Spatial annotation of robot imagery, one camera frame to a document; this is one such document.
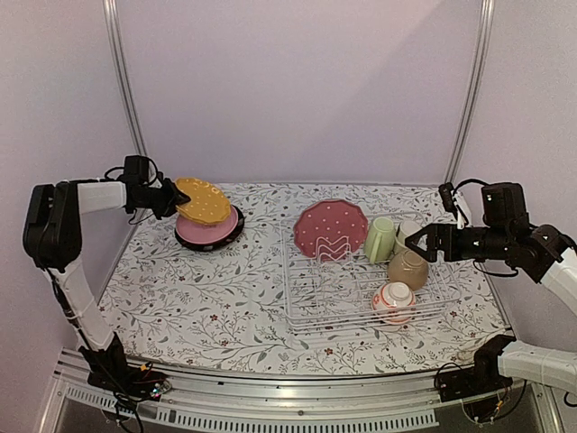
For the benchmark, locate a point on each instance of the beige ceramic bowl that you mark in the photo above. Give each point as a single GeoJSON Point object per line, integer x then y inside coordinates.
{"type": "Point", "coordinates": [408, 267]}

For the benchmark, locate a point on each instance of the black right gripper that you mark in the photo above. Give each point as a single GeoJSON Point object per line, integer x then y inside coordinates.
{"type": "Point", "coordinates": [436, 233]}

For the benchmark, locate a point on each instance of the maroon polka dot plate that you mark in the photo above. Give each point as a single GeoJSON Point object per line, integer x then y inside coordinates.
{"type": "Point", "coordinates": [330, 229]}

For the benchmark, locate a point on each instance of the aluminium frame post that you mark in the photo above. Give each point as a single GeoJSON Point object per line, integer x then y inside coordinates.
{"type": "Point", "coordinates": [479, 60]}
{"type": "Point", "coordinates": [114, 34]}

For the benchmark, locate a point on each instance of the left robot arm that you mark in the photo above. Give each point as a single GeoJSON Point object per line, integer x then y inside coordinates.
{"type": "Point", "coordinates": [52, 237]}

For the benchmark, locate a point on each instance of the aluminium front rail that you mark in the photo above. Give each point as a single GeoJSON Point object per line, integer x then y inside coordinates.
{"type": "Point", "coordinates": [209, 401]}

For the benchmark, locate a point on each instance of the pink bear plate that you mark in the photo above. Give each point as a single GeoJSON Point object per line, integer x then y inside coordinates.
{"type": "Point", "coordinates": [197, 233]}

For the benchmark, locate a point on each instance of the left aluminium frame post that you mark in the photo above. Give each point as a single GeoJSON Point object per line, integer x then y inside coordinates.
{"type": "Point", "coordinates": [114, 34]}

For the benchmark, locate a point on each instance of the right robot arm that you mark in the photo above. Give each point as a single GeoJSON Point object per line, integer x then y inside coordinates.
{"type": "Point", "coordinates": [543, 253]}

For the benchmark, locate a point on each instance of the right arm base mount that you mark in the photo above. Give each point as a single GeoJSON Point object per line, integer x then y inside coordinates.
{"type": "Point", "coordinates": [454, 382]}

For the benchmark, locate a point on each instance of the red patterned white bowl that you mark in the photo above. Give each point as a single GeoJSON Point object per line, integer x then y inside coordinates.
{"type": "Point", "coordinates": [394, 303]}

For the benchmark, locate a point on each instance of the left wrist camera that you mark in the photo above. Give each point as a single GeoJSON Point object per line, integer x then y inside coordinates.
{"type": "Point", "coordinates": [139, 169]}

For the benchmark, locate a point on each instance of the white wire dish rack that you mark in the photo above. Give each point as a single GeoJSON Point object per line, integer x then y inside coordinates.
{"type": "Point", "coordinates": [335, 290]}

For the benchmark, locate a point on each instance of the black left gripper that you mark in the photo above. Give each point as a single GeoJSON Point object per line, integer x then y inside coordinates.
{"type": "Point", "coordinates": [173, 198]}

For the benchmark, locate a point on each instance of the white brown cup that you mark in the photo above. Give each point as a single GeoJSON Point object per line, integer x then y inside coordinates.
{"type": "Point", "coordinates": [405, 229]}

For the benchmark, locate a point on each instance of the yellow polka dot plate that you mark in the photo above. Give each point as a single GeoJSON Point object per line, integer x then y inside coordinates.
{"type": "Point", "coordinates": [208, 204]}

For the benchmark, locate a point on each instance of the floral tablecloth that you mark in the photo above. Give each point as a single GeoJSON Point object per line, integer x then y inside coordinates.
{"type": "Point", "coordinates": [225, 310]}

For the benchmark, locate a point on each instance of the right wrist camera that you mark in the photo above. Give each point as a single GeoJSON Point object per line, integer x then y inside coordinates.
{"type": "Point", "coordinates": [454, 203]}

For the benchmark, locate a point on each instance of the right aluminium frame post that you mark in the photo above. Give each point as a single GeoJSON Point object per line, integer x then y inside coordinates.
{"type": "Point", "coordinates": [479, 60]}

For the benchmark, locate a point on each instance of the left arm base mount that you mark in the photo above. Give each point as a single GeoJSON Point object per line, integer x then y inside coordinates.
{"type": "Point", "coordinates": [137, 383]}

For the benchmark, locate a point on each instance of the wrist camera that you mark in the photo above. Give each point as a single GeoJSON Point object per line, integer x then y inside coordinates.
{"type": "Point", "coordinates": [139, 169]}
{"type": "Point", "coordinates": [454, 203]}

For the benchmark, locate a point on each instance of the black rimmed white plate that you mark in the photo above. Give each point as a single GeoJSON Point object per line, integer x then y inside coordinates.
{"type": "Point", "coordinates": [204, 248]}

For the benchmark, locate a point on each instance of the light green mug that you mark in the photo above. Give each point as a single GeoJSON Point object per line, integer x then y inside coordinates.
{"type": "Point", "coordinates": [379, 244]}

